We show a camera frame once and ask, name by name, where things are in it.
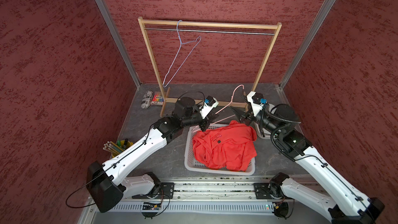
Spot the light blue wire hanger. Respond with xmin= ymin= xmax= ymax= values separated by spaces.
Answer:
xmin=162 ymin=20 xmax=202 ymax=88

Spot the colourful marker box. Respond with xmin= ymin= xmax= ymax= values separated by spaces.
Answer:
xmin=151 ymin=92 xmax=164 ymax=106

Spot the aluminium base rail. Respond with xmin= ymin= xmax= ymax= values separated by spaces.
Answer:
xmin=77 ymin=175 xmax=352 ymax=224

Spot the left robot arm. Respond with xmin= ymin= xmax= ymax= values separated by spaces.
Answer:
xmin=86 ymin=96 xmax=219 ymax=213

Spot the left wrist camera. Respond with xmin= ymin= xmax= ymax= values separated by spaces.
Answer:
xmin=200 ymin=95 xmax=219 ymax=119

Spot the yellow pencil cup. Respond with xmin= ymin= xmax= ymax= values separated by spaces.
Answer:
xmin=103 ymin=139 xmax=133 ymax=158

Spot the white perforated laundry basket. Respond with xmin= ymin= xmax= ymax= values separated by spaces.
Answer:
xmin=184 ymin=127 xmax=256 ymax=176

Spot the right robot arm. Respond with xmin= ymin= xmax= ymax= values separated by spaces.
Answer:
xmin=232 ymin=103 xmax=385 ymax=224

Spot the aluminium corner post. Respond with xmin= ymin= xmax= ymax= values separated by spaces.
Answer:
xmin=279 ymin=0 xmax=336 ymax=90
xmin=95 ymin=0 xmax=142 ymax=88

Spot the pink wire hanger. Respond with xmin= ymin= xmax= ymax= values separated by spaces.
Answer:
xmin=198 ymin=84 xmax=247 ymax=128

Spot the wooden clothes rack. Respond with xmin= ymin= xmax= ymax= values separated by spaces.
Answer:
xmin=138 ymin=17 xmax=283 ymax=117

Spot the aluminium corner post left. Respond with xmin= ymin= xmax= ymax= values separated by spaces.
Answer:
xmin=95 ymin=0 xmax=142 ymax=88

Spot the aluminium corner post right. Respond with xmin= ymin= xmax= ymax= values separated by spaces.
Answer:
xmin=279 ymin=0 xmax=336 ymax=90

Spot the white plastic tub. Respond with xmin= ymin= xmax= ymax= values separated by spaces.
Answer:
xmin=252 ymin=103 xmax=277 ymax=139

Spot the red tank top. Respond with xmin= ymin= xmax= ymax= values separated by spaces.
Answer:
xmin=192 ymin=120 xmax=257 ymax=171

